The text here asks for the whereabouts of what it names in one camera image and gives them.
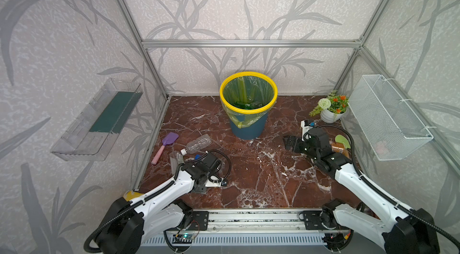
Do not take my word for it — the clear crushed bottle white cap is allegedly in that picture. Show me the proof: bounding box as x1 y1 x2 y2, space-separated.
180 134 212 156

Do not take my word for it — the small clear bottle white cap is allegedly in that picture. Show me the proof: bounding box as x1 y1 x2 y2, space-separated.
170 151 184 176

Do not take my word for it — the green soda bottle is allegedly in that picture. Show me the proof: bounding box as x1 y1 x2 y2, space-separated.
233 101 264 110

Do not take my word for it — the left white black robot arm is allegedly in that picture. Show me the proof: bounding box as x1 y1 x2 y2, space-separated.
83 149 228 254

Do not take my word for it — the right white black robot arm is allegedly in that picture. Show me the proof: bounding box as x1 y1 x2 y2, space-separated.
283 126 460 254

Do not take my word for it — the blue bin yellow rim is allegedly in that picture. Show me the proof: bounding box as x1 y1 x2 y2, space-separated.
219 71 279 141

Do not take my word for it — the green plastic bin liner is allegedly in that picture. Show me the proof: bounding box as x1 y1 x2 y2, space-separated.
222 75 276 129

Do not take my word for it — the potted artificial flower plant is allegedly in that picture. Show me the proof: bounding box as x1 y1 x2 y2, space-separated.
309 90 349 123

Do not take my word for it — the purple pink silicone spatula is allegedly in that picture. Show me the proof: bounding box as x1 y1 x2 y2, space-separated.
151 133 179 165

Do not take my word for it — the yellow snack bag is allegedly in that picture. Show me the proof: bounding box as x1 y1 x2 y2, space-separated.
122 190 143 201

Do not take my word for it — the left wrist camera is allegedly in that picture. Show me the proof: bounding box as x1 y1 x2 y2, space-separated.
205 180 228 188

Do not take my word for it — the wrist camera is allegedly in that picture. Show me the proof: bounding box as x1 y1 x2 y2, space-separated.
301 119 316 141
205 180 228 188

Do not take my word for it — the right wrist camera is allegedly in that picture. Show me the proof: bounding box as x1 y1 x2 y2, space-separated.
301 119 316 141

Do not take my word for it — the green spatula wooden handle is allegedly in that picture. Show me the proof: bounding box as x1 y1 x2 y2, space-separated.
335 135 351 149

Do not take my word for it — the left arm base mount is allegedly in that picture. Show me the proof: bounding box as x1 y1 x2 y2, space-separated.
170 211 210 231

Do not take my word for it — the left circuit board with wires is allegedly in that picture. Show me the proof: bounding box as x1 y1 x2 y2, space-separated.
172 220 200 244

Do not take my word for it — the circuit board with wires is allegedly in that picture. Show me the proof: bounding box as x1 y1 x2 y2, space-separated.
323 230 354 253
172 220 200 244

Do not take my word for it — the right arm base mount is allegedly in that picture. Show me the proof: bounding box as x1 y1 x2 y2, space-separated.
298 210 340 231

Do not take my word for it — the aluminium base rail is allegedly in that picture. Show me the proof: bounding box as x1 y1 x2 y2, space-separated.
143 208 374 235

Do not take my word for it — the white wire mesh basket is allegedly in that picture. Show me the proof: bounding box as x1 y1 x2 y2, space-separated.
349 74 434 161

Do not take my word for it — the right circuit board with wires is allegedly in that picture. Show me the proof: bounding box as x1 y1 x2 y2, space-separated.
323 230 354 253

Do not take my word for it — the clear acrylic wall shelf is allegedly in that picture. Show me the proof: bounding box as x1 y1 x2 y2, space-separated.
50 79 143 162

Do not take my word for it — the aluminium frame crossbar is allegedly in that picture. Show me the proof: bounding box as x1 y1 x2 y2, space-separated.
141 40 361 49

